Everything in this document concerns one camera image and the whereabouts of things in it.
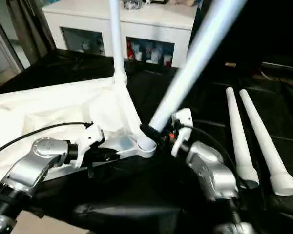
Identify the white plastic table top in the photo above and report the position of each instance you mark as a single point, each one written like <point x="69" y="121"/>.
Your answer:
<point x="53" y="112"/>

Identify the white plastic table leg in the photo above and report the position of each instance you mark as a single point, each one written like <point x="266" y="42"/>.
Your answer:
<point x="200" y="53"/>
<point x="238" y="131"/>
<point x="117" y="34"/>
<point x="266" y="141"/>

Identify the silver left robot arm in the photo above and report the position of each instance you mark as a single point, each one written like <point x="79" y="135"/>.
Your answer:
<point x="29" y="170"/>

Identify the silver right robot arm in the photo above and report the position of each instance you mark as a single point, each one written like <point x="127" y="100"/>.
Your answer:
<point x="217" y="180"/>

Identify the black work mat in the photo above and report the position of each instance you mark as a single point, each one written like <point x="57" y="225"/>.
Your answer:
<point x="161" y="200"/>

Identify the small yellow tag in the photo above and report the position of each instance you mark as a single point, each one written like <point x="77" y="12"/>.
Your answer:
<point x="230" y="64"/>

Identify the white sideboard with glass doors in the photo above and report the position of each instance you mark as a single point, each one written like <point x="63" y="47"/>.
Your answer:
<point x="122" y="22"/>

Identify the clear glass ornament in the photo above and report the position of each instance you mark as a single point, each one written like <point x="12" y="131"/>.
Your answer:
<point x="132" y="4"/>

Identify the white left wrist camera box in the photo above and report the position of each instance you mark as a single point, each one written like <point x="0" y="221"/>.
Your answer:
<point x="88" y="139"/>

